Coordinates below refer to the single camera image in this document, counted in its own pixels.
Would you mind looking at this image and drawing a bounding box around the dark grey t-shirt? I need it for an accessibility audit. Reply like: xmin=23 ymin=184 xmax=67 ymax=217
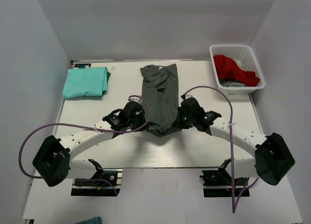
xmin=140 ymin=64 xmax=180 ymax=138

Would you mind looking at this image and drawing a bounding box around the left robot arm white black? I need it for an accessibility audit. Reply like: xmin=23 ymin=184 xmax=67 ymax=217
xmin=33 ymin=101 xmax=146 ymax=187

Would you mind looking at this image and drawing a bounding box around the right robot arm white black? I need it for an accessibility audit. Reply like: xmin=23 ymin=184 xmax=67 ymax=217
xmin=174 ymin=97 xmax=295 ymax=186

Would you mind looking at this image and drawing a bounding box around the grey t-shirt in basket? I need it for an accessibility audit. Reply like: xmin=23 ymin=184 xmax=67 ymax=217
xmin=219 ymin=80 xmax=247 ymax=87

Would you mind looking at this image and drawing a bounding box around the folded green t-shirt underneath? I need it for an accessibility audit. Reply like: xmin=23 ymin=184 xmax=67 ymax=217
xmin=106 ymin=71 xmax=111 ymax=82

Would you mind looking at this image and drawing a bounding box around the folded teal t-shirt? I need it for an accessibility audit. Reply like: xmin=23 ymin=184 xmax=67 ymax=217
xmin=62 ymin=67 xmax=107 ymax=99

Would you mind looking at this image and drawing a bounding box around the red t-shirt in basket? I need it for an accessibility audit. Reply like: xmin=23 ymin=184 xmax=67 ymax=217
xmin=213 ymin=55 xmax=260 ymax=86

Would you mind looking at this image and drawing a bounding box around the white plastic laundry basket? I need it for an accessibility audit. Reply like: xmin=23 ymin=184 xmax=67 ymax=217
xmin=209 ymin=44 xmax=265 ymax=95

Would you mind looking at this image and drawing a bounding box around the dark label sticker on table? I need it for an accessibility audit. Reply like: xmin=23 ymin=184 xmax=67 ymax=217
xmin=74 ymin=63 xmax=91 ymax=69

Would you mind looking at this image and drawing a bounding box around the blue cloth at bottom edge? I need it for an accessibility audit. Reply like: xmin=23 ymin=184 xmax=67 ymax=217
xmin=80 ymin=216 xmax=103 ymax=224

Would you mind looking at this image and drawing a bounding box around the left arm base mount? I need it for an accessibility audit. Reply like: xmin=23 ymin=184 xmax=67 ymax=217
xmin=71 ymin=169 xmax=123 ymax=197

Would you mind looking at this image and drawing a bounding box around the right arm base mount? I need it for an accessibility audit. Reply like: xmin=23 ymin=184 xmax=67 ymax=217
xmin=199 ymin=170 xmax=250 ymax=198

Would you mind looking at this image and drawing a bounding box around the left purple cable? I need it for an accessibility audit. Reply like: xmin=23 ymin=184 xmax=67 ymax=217
xmin=18 ymin=94 xmax=152 ymax=196

